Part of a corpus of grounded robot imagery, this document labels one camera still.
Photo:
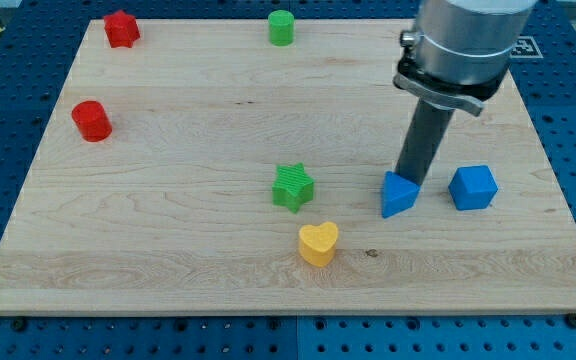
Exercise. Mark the green star block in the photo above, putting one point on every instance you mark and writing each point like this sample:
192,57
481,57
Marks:
292,187

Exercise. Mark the red cylinder block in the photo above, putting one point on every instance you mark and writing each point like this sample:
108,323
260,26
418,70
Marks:
92,121

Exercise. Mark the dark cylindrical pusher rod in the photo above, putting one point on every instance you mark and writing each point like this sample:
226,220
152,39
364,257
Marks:
423,138

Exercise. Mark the fiducial marker tag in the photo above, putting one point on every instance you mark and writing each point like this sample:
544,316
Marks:
526,47

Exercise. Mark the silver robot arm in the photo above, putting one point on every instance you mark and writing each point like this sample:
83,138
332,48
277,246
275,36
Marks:
457,52

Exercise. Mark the green cylinder block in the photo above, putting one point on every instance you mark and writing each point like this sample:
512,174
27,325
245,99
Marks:
281,27

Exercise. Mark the yellow heart block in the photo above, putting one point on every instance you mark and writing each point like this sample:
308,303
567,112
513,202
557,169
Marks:
317,243

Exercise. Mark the blue cube block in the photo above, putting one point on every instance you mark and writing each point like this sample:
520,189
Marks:
473,187

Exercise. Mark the wooden board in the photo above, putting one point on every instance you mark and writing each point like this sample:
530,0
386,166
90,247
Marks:
172,214

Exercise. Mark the blue triangle block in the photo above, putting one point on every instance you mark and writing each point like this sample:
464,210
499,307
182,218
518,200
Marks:
397,195

